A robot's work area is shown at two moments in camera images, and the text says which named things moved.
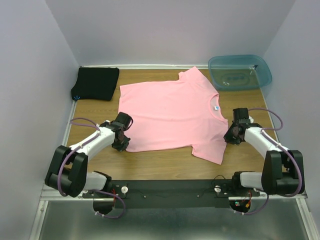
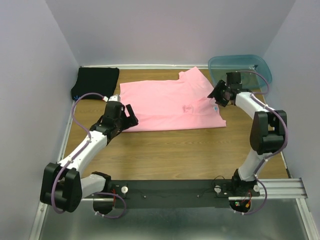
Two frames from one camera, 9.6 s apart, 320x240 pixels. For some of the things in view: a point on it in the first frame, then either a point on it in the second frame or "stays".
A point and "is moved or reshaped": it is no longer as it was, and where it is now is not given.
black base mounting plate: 172,194 stays
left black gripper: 121,142 to 127,118
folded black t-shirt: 96,83 stays
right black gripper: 231,135 to 219,93
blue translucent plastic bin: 239,72 stays
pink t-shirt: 187,113 is moved or reshaped
